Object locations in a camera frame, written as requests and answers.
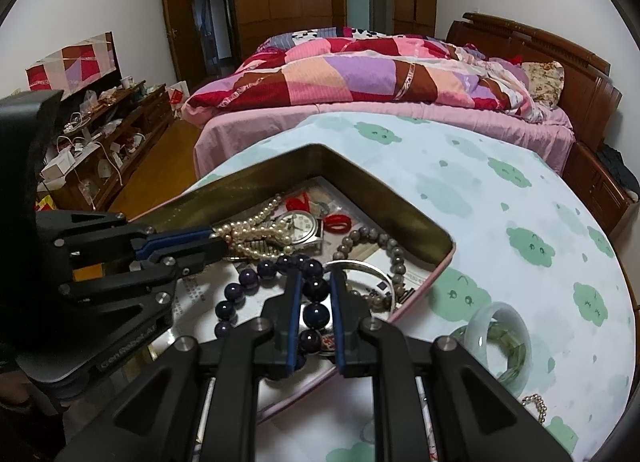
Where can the floral pillow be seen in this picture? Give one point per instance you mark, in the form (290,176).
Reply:
(545,81)

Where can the rectangular metal tin box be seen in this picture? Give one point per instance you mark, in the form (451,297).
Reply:
(400,207)

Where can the dark folded clothes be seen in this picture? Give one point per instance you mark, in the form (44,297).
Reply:
(617,166)

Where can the bed with pink sheet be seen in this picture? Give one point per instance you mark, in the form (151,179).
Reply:
(350,109)

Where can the silver metal wristwatch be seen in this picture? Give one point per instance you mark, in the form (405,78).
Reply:
(300,224)

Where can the wooden nightstand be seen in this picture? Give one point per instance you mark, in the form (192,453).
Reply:
(595,187)

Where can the pale green jade bangle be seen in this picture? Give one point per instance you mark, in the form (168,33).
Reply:
(492,310)

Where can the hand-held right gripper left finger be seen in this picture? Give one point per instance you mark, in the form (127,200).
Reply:
(296,322)

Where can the wooden headboard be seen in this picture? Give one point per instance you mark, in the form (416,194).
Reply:
(575,56)

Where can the silver bangle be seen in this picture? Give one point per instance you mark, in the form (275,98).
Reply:
(370,269)

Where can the white cup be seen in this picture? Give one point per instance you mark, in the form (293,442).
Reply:
(126,81)

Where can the white cardboard box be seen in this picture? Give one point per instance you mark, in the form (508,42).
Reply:
(62,164)

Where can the television under patchwork cloth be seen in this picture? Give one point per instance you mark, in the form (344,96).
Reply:
(70,64)

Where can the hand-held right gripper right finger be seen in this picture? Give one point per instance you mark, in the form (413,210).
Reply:
(336,322)

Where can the low wooden cabinet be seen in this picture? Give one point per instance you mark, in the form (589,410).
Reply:
(145,116)

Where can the red and white bag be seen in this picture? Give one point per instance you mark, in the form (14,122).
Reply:
(178,96)

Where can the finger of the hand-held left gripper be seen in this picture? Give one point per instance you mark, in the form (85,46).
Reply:
(175,237)
(165,272)

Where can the patchwork quilt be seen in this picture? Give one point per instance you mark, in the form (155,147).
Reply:
(350,71)

